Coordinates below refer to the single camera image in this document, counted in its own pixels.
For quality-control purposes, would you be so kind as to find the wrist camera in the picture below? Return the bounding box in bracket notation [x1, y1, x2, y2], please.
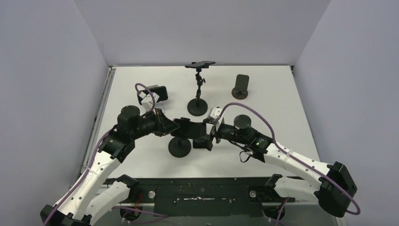
[138, 91, 156, 113]
[207, 107, 223, 124]

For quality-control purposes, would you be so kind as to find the phone on white stand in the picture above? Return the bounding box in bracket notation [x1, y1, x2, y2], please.
[137, 86, 168, 105]

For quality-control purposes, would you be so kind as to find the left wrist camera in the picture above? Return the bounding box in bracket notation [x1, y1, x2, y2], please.
[138, 91, 156, 113]

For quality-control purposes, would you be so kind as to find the tall black tripod stand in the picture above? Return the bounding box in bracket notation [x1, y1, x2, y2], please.
[187, 69, 208, 116]

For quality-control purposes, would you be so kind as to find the phone from wooden stand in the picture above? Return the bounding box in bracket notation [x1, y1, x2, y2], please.
[192, 139, 204, 149]

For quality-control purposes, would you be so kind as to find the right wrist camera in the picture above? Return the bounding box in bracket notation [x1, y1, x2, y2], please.
[207, 107, 223, 124]

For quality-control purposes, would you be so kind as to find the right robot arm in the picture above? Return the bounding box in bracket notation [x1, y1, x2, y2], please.
[204, 115, 360, 218]

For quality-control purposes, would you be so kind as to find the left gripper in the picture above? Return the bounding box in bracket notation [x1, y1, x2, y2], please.
[130, 107, 180, 140]

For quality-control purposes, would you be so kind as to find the black round base stand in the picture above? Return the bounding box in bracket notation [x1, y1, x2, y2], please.
[168, 117, 192, 159]

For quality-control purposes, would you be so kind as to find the white metal phone stand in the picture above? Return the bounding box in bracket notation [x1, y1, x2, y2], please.
[149, 85, 166, 113]

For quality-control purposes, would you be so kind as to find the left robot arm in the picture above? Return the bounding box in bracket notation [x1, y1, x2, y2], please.
[40, 105, 180, 226]

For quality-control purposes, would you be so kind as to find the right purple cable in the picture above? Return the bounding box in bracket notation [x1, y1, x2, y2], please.
[215, 102, 361, 226]

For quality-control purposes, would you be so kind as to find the wooden base phone stand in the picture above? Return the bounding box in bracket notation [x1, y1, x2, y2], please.
[231, 74, 249, 100]

